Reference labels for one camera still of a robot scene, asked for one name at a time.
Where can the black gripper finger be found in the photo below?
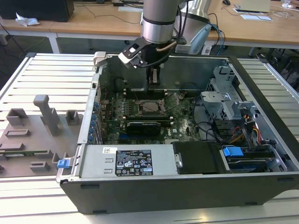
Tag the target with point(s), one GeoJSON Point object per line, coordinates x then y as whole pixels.
{"type": "Point", "coordinates": [154, 78]}

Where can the square silver CPU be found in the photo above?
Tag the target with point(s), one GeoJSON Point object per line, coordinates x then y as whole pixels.
{"type": "Point", "coordinates": [150, 107]}

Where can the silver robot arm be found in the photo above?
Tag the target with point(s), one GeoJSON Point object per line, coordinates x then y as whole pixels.
{"type": "Point", "coordinates": [158, 21]}

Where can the black CPU socket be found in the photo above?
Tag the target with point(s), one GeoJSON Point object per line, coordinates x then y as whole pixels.
{"type": "Point", "coordinates": [150, 108]}

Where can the black RAM stick row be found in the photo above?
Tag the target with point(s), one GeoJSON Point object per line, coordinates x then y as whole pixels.
{"type": "Point", "coordinates": [149, 118]}

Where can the pale blue teach pendant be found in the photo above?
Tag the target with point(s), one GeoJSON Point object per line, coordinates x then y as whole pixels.
{"type": "Point", "coordinates": [199, 39]}

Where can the white power adapter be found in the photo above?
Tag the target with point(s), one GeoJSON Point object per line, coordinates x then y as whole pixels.
{"type": "Point", "coordinates": [206, 49]}

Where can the black graphics card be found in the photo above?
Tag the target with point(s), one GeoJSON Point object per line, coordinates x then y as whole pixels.
{"type": "Point", "coordinates": [143, 128]}

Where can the green motherboard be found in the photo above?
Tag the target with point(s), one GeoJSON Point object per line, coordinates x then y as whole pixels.
{"type": "Point", "coordinates": [182, 130]}

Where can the wooden office desk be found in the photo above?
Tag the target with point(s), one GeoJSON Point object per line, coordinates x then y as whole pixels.
{"type": "Point", "coordinates": [98, 25]}

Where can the silver metal drive cage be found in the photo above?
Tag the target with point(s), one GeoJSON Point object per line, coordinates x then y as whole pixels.
{"type": "Point", "coordinates": [217, 98]}

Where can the black computer mouse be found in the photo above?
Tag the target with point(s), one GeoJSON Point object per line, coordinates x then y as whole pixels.
{"type": "Point", "coordinates": [226, 2]}

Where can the black plastic shroud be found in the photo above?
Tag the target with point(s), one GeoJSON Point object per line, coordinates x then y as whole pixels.
{"type": "Point", "coordinates": [198, 157]}

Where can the silver power supply unit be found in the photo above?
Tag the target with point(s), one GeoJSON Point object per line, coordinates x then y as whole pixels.
{"type": "Point", "coordinates": [97, 162]}

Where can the black open PC case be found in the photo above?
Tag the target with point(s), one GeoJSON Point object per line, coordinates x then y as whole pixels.
{"type": "Point", "coordinates": [163, 194]}

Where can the hard disk in blue carrier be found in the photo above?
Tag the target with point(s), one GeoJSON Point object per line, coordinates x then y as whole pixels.
{"type": "Point", "coordinates": [246, 159]}

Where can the blue case latch tab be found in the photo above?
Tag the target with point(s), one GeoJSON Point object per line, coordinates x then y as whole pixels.
{"type": "Point", "coordinates": [63, 163]}

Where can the black box on desk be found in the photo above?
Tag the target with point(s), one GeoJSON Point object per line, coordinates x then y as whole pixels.
{"type": "Point", "coordinates": [35, 9]}

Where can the white crumpled paper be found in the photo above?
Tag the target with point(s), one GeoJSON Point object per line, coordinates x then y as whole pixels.
{"type": "Point", "coordinates": [25, 20]}

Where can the grey parts rack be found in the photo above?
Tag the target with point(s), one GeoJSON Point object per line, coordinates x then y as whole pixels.
{"type": "Point", "coordinates": [30, 135]}

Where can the green RAM stick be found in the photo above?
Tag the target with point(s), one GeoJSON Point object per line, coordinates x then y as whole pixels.
{"type": "Point", "coordinates": [24, 153]}

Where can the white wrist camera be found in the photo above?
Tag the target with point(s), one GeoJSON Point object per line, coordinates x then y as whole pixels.
{"type": "Point", "coordinates": [130, 56]}

